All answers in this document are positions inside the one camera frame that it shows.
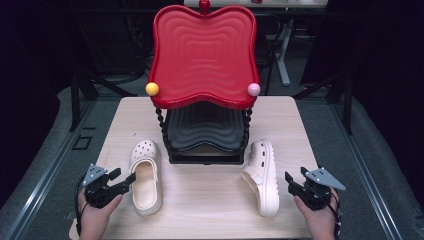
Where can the person's left hand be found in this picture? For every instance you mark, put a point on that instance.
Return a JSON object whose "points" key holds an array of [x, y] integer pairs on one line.
{"points": [[95, 220]]}

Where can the black metal stand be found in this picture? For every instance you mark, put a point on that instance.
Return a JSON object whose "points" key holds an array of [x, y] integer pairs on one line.
{"points": [[348, 100], [76, 100]]}

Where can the aluminium floor rail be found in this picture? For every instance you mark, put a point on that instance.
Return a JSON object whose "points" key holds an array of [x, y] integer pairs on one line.
{"points": [[40, 186], [366, 173]]}

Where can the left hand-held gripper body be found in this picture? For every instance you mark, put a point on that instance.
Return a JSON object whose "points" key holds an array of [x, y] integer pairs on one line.
{"points": [[96, 195]]}

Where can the person's right hand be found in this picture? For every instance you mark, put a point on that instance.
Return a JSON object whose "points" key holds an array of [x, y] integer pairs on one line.
{"points": [[318, 221]]}

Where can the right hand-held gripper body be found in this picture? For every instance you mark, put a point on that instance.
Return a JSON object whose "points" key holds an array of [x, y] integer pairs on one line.
{"points": [[313, 195]]}

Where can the cream clog shoe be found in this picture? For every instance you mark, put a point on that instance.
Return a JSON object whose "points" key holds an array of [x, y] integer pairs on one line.
{"points": [[265, 176], [145, 180]]}

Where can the red and black shoe rack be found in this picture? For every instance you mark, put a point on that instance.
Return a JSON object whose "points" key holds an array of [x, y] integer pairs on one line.
{"points": [[204, 56]]}

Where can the black tape square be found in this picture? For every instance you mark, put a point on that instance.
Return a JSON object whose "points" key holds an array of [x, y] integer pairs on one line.
{"points": [[82, 142]]}

